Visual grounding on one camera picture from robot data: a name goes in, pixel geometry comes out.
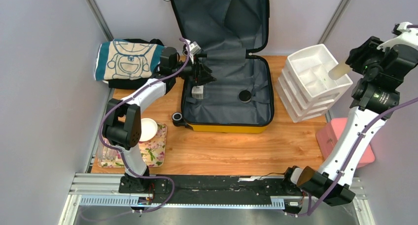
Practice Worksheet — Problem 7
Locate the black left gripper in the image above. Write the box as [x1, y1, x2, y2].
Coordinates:
[172, 54, 217, 86]

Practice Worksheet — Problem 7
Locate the small silver white box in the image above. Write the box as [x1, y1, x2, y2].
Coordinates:
[191, 85, 204, 99]

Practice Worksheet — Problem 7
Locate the beige gold cosmetic tube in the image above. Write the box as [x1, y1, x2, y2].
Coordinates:
[328, 61, 352, 81]

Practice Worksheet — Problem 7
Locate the round black compact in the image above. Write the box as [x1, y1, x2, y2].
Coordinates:
[238, 90, 252, 103]

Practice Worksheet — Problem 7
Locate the yellow cartoon hard-shell suitcase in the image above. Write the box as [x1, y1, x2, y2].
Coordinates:
[164, 0, 275, 133]

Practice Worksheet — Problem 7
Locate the black garment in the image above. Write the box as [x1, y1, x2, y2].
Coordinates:
[104, 38, 164, 90]

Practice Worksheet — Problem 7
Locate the pink jewelry box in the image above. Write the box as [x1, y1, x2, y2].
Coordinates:
[316, 118, 376, 168]

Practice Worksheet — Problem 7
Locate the teal cream cartoon shirt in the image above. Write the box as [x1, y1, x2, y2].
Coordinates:
[94, 39, 165, 81]

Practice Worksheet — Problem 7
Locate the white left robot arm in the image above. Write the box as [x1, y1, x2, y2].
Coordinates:
[99, 42, 216, 193]

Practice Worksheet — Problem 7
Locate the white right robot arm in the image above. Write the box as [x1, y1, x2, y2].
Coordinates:
[281, 22, 418, 206]

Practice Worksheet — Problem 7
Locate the white drawer organizer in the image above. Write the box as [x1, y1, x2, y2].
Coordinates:
[276, 44, 353, 123]

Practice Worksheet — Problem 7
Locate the white small bowl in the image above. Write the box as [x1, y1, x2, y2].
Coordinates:
[139, 118, 158, 142]

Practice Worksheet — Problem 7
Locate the floral tray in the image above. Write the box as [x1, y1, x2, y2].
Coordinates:
[97, 123, 168, 168]

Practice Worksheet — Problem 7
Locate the clear glass cup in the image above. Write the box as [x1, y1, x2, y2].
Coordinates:
[96, 140, 119, 161]

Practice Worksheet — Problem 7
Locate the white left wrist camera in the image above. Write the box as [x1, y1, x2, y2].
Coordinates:
[188, 41, 201, 57]

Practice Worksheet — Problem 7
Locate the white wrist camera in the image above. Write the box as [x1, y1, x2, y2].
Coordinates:
[392, 22, 418, 38]
[188, 41, 201, 57]

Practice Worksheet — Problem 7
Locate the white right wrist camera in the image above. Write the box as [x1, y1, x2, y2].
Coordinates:
[392, 22, 418, 38]

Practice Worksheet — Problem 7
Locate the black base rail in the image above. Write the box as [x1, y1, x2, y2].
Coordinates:
[118, 173, 306, 206]

